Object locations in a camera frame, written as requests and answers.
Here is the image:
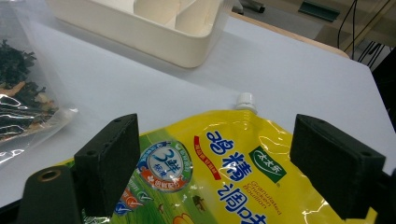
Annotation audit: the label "wooden table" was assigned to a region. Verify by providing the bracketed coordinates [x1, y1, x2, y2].
[230, 12, 350, 59]

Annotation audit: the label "clear bag of dried seaweed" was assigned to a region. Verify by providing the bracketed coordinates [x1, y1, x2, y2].
[0, 0, 78, 169]

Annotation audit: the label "black chair base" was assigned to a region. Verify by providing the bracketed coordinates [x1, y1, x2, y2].
[232, 0, 266, 15]

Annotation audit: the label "black hanging cables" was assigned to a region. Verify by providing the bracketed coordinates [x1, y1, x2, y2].
[337, 0, 388, 68]

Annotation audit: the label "cream plastic storage box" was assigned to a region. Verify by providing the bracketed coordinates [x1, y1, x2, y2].
[46, 0, 234, 69]

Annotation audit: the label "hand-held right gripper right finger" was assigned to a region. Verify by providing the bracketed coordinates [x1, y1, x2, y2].
[289, 113, 387, 220]

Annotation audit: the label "yellow seasoning pouch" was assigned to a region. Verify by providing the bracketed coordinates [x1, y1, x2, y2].
[55, 91, 379, 224]

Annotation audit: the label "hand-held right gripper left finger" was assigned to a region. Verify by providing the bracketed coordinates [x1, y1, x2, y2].
[74, 113, 141, 218]

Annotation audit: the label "black metal stand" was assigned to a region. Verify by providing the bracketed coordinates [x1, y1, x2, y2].
[372, 46, 396, 132]

